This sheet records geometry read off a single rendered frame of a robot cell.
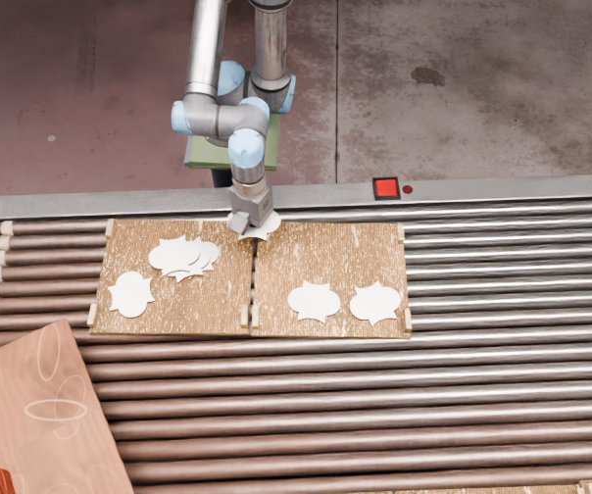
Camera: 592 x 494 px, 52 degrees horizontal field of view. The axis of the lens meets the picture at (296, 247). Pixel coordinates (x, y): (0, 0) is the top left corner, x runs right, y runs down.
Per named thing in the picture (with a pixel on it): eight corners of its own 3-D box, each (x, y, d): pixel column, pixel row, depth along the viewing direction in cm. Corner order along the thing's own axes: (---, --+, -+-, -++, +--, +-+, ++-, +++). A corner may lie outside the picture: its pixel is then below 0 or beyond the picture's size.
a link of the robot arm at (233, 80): (210, 87, 190) (206, 54, 179) (253, 91, 190) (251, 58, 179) (204, 116, 184) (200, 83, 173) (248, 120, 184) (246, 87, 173)
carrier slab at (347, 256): (259, 224, 174) (258, 222, 172) (401, 226, 173) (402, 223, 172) (251, 336, 155) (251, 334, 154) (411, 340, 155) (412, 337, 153)
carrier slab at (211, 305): (112, 222, 174) (111, 220, 173) (254, 223, 174) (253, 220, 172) (89, 335, 155) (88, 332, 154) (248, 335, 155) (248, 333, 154)
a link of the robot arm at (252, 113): (222, 91, 139) (216, 126, 133) (271, 95, 139) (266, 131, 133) (224, 116, 145) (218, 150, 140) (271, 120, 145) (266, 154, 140)
